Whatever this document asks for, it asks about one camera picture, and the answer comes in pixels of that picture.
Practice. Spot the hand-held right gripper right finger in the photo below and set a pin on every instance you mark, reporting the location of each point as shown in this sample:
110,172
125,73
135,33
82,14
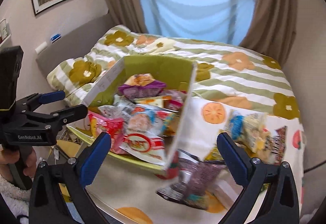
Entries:
233,160

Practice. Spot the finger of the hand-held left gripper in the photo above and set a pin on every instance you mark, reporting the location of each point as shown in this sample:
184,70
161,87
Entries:
52,96
71,114

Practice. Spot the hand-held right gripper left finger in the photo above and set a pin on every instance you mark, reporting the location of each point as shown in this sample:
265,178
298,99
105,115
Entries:
96,155

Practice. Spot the yellow snack packet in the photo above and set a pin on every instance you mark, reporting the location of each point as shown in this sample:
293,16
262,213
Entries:
212,156

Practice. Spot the blue white snack packet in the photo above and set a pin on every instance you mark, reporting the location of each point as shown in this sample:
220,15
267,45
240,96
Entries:
244,129

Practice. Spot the purple snack packet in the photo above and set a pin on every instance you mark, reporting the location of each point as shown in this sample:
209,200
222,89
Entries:
193,178

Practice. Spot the dark brown snack packet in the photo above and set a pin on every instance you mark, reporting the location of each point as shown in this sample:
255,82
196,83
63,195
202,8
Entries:
279,145

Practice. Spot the pile of snack packets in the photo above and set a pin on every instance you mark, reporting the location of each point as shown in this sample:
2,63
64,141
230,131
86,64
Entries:
142,122

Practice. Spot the green cardboard box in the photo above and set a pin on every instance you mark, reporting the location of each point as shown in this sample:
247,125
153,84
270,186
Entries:
158,66

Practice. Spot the person's left forearm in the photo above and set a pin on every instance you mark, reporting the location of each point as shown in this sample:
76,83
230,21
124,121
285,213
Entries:
12,196

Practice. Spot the person's left hand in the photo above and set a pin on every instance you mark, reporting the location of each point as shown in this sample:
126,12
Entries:
7,157

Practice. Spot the small blue object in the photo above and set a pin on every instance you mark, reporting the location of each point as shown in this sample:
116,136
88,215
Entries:
55,37

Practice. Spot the grey bed headboard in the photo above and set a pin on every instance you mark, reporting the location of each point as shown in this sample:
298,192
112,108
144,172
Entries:
76,35

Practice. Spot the floral striped blanket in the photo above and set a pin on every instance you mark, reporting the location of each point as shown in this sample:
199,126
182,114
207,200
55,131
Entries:
229,78

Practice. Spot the white printed mug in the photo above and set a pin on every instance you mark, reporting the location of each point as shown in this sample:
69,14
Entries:
3,28

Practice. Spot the light blue cloth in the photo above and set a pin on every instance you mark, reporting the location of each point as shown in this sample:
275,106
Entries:
196,12

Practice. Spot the white wall socket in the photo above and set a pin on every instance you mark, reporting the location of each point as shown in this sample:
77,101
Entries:
40,48

